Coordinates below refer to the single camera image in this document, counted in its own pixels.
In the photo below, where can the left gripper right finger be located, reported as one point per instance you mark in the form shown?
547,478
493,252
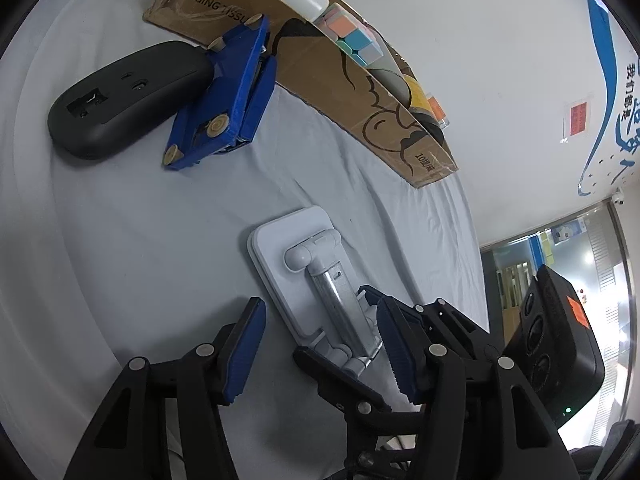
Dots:
480,418

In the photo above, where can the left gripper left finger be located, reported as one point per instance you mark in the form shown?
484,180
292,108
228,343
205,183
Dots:
127,436

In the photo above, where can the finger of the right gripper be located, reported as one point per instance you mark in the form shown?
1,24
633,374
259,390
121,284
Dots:
370,297
368,418

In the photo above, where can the white phone stand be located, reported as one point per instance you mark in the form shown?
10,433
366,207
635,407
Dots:
301,259

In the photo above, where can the yellow label jar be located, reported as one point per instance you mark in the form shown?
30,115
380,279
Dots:
418,101

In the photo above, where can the blue stapler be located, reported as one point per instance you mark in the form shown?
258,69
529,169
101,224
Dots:
227,115

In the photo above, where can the pastel rubik's cube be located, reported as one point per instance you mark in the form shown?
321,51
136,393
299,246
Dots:
350,35

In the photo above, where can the black computer mouse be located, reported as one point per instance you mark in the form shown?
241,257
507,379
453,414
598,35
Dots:
115,106

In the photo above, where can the silver metal can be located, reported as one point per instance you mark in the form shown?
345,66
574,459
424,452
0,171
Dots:
394,83

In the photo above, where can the white table cloth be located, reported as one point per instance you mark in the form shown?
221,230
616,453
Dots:
100,263

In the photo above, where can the orange label glass jar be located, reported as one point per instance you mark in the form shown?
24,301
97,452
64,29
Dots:
438,111

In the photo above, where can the large cardboard tray box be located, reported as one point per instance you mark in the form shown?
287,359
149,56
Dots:
318,71

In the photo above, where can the red wall notice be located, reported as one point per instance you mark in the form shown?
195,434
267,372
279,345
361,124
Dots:
576,118

